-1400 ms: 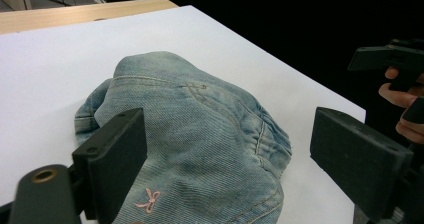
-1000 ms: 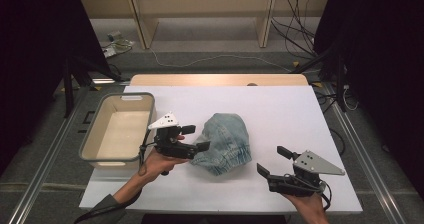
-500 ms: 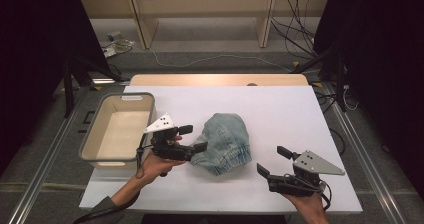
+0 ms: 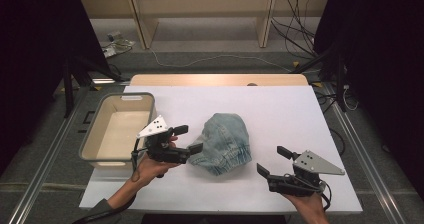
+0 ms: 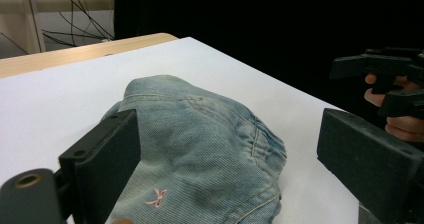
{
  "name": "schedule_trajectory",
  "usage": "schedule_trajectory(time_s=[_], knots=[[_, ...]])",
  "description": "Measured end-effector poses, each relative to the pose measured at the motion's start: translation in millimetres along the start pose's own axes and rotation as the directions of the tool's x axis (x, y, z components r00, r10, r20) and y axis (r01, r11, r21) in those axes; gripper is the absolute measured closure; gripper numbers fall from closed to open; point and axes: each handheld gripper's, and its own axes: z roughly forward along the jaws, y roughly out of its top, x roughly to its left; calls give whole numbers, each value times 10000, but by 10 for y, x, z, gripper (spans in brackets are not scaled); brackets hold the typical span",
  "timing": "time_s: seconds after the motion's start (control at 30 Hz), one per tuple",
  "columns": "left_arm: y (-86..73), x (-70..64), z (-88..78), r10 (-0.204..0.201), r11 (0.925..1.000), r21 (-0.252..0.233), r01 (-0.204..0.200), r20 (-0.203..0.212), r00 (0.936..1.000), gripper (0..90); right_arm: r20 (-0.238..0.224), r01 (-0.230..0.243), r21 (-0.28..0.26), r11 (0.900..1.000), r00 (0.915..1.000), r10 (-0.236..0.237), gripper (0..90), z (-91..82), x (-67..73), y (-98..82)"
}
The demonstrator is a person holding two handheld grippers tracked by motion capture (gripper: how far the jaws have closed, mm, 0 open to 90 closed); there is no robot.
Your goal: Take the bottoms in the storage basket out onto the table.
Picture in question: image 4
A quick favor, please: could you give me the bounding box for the black floor socket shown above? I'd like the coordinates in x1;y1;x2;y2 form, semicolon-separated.
82;110;96;125

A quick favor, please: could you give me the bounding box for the aluminium floor rail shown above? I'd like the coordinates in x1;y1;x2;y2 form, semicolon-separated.
320;83;408;224
7;86;92;224

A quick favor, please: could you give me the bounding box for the black curtain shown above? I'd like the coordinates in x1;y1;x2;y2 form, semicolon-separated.
313;0;424;198
0;0;111;172

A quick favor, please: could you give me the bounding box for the bundle of black cables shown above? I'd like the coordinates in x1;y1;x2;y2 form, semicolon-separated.
270;0;318;59

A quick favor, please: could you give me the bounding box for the white floor cable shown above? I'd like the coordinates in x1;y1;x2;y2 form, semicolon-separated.
149;48;294;74

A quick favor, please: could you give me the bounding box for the white table mat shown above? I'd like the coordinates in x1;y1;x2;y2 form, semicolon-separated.
79;85;364;216

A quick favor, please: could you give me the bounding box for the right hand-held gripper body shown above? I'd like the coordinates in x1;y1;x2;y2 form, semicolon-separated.
265;149;346;198

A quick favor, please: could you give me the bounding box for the person's left hand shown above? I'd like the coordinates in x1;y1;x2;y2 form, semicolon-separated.
134;135;181;187

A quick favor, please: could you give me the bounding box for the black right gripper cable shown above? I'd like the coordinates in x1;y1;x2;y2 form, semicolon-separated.
283;172;333;212

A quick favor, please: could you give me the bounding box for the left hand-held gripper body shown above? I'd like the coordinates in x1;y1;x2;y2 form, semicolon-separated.
136;114;192;166

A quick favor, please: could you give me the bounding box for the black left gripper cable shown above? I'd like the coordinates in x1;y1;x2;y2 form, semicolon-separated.
71;137;142;224

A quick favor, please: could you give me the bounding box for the light wooden shelf unit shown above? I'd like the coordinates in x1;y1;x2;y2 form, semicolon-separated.
78;0;332;50

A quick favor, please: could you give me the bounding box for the light wooden table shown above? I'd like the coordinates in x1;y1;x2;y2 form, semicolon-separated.
129;73;310;87

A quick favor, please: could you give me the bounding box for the person's dark clothing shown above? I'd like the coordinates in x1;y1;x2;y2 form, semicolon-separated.
139;213;288;224

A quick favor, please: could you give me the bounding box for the light blue denim cap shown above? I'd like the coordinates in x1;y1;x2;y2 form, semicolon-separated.
187;112;253;177

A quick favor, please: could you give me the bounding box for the black metal stand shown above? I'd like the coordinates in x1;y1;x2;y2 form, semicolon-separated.
290;42;348;113
61;55;123;119

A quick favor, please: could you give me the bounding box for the beige plastic basket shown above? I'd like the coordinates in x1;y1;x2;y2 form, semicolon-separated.
78;92;158;169

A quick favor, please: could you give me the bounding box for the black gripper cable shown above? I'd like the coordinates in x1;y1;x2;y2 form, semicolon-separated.
283;172;333;212
71;137;142;224

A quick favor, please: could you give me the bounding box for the person's right hand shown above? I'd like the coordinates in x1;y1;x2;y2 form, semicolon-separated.
282;192;327;219

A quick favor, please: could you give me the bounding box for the white power adapter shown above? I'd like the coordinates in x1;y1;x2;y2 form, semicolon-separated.
101;31;136;59

